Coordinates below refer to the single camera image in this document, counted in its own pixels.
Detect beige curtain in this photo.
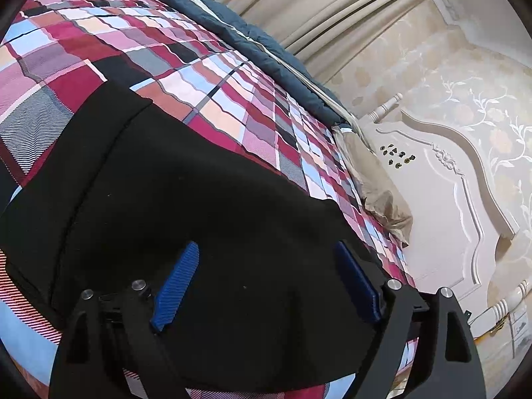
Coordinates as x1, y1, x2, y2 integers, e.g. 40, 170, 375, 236
166, 0, 442, 84

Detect blue quilt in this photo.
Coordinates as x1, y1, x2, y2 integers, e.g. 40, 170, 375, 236
127, 0, 355, 127

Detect cluster of dark stickers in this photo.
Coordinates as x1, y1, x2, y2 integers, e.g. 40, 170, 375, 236
378, 144, 417, 169

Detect beige pillow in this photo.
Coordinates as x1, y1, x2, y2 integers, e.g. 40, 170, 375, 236
332, 125, 415, 247

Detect plaid bed sheet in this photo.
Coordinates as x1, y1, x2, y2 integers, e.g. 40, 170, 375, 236
0, 0, 420, 399

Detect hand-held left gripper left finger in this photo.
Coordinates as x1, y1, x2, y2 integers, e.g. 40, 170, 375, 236
49, 241, 200, 399

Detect white nightstand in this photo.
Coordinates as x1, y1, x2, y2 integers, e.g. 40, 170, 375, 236
469, 278, 532, 367

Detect black pants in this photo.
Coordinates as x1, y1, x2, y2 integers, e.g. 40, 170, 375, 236
0, 77, 416, 393

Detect white carved headboard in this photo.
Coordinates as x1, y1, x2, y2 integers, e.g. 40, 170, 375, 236
357, 92, 521, 300

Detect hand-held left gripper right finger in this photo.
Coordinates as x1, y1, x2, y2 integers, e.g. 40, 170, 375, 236
334, 240, 487, 399

